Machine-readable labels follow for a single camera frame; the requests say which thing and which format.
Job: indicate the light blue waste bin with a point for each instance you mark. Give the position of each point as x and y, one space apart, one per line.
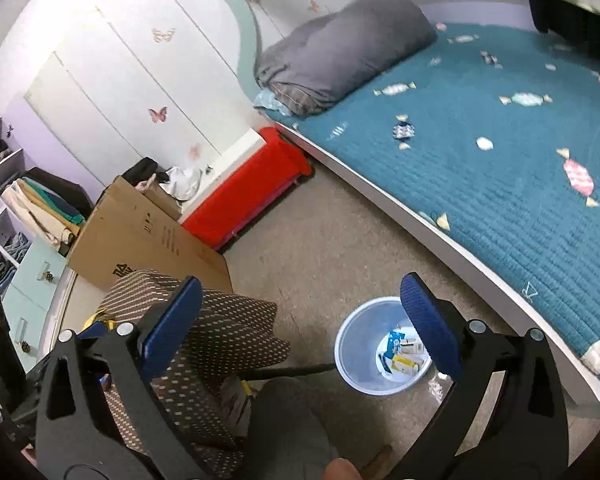
360 330

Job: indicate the white crumpled cloth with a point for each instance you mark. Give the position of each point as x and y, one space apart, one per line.
182 182

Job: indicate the beige butterfly sticker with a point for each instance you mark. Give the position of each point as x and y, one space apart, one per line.
162 35

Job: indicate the black bag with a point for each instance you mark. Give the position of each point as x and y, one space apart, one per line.
140 167

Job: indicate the white bed frame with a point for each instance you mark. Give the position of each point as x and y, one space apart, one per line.
480 282

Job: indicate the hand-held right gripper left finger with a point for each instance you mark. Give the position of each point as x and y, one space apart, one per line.
172 325

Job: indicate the pile of folded clothes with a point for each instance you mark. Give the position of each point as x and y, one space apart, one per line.
45 200

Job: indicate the round brown patterned table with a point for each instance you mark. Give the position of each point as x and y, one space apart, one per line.
230 330

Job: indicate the black hanging garment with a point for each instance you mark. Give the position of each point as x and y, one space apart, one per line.
580 25

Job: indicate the pink butterfly sticker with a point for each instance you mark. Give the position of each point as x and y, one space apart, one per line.
157 114

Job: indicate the pale butterfly sticker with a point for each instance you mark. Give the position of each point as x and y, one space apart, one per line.
194 150

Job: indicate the teal candy print bedspread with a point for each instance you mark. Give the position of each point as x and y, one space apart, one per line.
480 160

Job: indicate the grey folded duvet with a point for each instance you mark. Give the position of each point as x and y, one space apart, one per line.
340 50

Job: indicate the white wardrobe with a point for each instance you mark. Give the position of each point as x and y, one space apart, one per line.
130 60

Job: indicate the mint drawer cabinet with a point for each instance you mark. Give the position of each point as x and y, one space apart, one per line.
30 285

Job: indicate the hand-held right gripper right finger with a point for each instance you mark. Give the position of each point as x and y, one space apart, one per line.
430 325

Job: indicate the yellow wrapper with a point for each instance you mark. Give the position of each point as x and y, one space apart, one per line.
97 321

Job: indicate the grey cloth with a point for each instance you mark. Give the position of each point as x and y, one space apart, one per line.
290 425

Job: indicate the light blue pillow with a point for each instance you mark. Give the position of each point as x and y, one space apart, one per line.
270 102

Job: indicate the pile of wrappers and cartons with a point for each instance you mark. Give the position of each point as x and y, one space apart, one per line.
405 355

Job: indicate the brown cardboard box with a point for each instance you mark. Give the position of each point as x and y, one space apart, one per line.
145 240

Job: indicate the red covered storage bench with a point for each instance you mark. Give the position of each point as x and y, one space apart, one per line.
245 195

